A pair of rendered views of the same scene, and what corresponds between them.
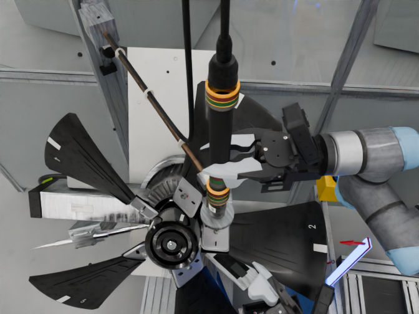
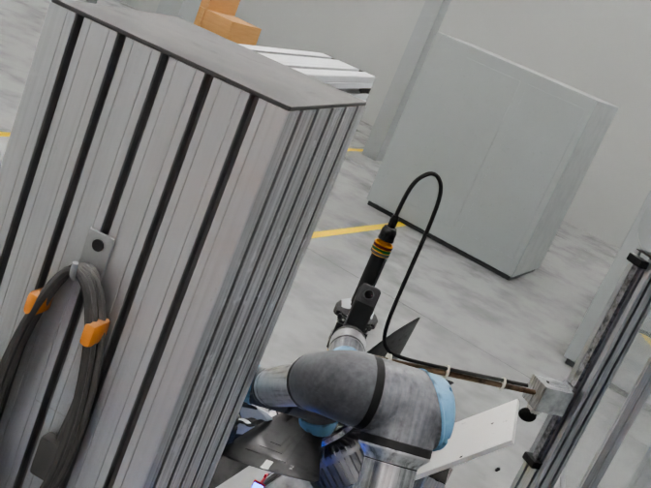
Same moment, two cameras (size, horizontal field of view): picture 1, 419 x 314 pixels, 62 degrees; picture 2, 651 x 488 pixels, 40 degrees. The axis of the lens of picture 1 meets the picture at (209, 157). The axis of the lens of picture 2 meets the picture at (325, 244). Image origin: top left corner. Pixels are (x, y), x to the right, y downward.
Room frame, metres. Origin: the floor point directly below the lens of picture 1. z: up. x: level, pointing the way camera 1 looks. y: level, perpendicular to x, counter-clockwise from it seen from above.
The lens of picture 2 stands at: (0.38, -1.94, 2.15)
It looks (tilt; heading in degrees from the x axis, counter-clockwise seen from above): 16 degrees down; 95
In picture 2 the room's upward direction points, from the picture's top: 23 degrees clockwise
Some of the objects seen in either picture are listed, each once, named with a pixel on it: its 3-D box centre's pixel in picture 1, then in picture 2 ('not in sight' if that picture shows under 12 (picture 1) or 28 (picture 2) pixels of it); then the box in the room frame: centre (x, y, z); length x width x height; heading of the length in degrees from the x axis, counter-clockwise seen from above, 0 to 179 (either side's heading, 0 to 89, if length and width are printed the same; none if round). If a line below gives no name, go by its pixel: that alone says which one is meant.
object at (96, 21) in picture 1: (98, 23); (549, 395); (0.86, 0.31, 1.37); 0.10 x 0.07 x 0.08; 31
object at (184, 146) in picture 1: (148, 94); (447, 373); (0.58, 0.14, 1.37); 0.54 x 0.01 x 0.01; 31
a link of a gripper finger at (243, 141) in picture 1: (227, 151); not in sight; (0.35, -0.03, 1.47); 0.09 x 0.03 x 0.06; 88
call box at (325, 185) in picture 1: (334, 173); not in sight; (0.59, -0.40, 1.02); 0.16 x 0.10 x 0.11; 176
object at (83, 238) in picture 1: (84, 238); not in sight; (0.35, 0.33, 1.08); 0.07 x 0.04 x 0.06; 97
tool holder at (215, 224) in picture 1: (214, 200); not in sight; (0.33, -0.01, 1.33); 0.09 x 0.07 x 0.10; 31
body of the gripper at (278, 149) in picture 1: (290, 159); (349, 336); (0.34, -0.14, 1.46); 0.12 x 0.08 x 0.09; 96
